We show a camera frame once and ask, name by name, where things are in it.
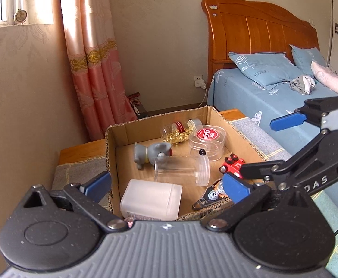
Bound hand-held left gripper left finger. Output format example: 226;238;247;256
23;171;129;233

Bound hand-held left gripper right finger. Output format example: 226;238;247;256
206;172;318;234

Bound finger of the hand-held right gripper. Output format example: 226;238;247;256
270;96;338;131
241;132;338;193

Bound red and black toy train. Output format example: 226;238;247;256
219;154;246;180

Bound black keychain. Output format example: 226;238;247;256
192;179;234;212

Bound brown cardboard box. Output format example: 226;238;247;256
105;106;269;221

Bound clear plastic box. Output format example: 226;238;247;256
188;124;226;162

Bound clear plastic jar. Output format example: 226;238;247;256
154;154;210;186

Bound white translucent plastic container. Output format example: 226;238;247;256
119;179;184;221

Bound grey toy figure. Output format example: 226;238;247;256
133;142;174;169

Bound clear bottle of gold capsules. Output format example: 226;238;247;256
160;118;203;144

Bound grey plaid blanket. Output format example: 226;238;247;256
52;117;338;278

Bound crumpled grey white cloth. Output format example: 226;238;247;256
289;74;317;96

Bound blue bed sheet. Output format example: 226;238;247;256
206;69;338;212

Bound large blue flower-print pillow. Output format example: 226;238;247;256
228;51;304;90

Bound pink pillow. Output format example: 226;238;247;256
310;60;338;98

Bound small blue pillow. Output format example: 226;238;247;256
289;44;326;77

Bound red and black floor items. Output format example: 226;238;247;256
127;92;148;119

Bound wooden bed headboard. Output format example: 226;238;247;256
201;0;321;114

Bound pink curtain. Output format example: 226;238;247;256
53;0;138;141

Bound round gold ornament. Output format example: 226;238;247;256
14;9;28;24

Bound white charger with cable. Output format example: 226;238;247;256
197;81;208;108

